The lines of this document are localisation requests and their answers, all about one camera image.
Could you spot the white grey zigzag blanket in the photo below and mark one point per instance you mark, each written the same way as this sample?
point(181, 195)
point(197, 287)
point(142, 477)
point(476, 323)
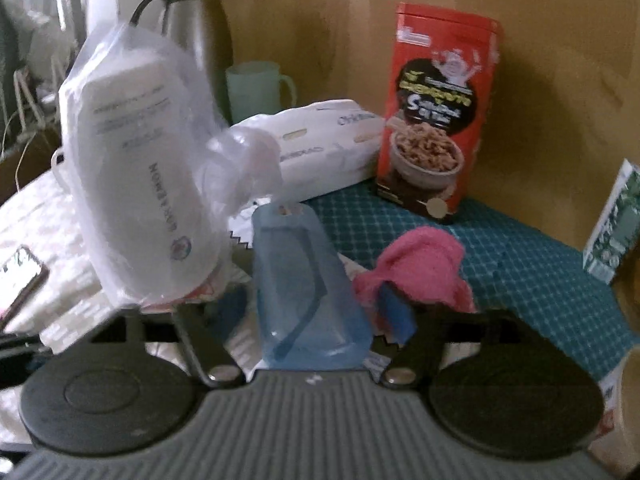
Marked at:
point(50, 305)

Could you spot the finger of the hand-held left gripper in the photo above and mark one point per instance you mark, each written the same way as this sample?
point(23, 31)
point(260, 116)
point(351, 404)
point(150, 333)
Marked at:
point(17, 340)

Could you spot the steel thermos jug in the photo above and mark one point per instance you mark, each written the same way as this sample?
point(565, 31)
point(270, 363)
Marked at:
point(210, 35)

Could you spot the white tissue pack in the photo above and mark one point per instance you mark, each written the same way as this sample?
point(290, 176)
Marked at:
point(325, 155)

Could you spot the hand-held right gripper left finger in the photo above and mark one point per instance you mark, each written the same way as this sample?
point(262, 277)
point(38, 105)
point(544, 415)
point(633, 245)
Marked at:
point(231, 310)

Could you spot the green and white carton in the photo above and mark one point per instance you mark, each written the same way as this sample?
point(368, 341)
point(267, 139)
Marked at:
point(612, 230)

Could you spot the teal patterned mat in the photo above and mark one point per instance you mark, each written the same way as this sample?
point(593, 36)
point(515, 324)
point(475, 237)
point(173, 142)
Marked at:
point(525, 280)

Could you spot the white bottle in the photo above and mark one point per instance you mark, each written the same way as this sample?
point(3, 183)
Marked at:
point(135, 160)

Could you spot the red cereal box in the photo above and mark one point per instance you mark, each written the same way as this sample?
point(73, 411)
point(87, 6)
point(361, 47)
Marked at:
point(440, 110)

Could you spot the round cookie tin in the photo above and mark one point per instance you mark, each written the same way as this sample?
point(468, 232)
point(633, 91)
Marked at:
point(625, 410)

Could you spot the pale green mug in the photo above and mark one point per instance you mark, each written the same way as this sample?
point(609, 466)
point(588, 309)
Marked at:
point(252, 92)

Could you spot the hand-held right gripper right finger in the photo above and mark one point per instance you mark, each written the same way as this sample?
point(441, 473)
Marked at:
point(397, 315)

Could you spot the blue translucent glasses case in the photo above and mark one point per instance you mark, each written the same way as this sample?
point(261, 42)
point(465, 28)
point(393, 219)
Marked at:
point(345, 320)

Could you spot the smartphone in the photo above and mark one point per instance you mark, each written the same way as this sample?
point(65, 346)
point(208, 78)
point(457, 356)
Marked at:
point(20, 275)

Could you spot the brown cardboard sheet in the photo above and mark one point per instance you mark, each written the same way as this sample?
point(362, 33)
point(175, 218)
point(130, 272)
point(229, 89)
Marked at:
point(325, 35)

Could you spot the pink fluffy cloth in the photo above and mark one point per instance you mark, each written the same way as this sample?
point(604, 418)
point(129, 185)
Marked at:
point(420, 260)

